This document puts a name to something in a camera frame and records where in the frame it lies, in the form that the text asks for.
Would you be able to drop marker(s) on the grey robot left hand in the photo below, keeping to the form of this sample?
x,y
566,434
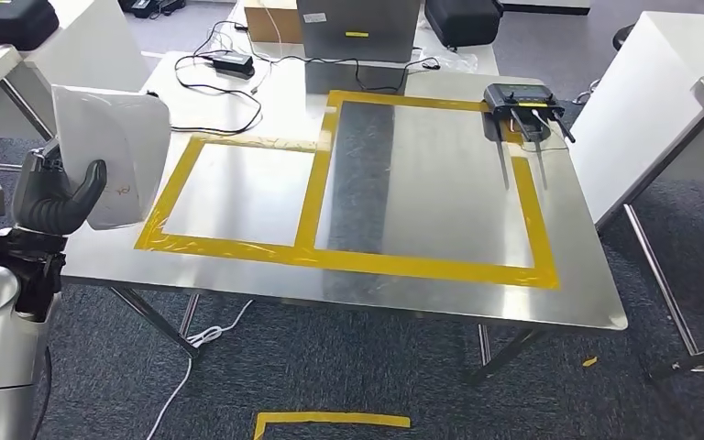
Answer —
x,y
48,203

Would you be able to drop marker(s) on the wide white plastic shell part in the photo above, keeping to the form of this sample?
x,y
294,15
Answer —
x,y
115,152

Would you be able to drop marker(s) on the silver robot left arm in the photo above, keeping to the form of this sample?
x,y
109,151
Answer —
x,y
0,346

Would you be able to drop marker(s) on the stainless steel workbench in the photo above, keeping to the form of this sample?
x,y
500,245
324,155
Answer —
x,y
449,200

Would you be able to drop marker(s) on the black carrying case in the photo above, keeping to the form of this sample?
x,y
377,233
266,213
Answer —
x,y
464,21
6,21

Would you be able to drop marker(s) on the black device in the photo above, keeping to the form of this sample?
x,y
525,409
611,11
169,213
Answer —
x,y
151,6

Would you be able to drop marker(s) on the black power adapter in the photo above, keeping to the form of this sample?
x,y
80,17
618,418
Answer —
x,y
233,62

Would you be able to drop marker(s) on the brown cardboard box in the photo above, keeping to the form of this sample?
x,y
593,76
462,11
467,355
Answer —
x,y
270,21

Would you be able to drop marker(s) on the grey laptop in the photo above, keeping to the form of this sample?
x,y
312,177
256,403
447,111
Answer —
x,y
358,24

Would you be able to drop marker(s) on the clear plastic bag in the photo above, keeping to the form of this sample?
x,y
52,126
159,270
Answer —
x,y
449,61

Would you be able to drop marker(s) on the white table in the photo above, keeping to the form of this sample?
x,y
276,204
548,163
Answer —
x,y
485,61
662,91

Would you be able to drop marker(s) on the black remote controller with antennas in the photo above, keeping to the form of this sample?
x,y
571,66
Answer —
x,y
519,97

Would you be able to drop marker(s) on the small yellow tape scrap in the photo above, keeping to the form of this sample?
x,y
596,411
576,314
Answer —
x,y
589,362

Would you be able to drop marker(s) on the black stool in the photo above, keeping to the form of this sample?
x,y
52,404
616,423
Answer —
x,y
622,36

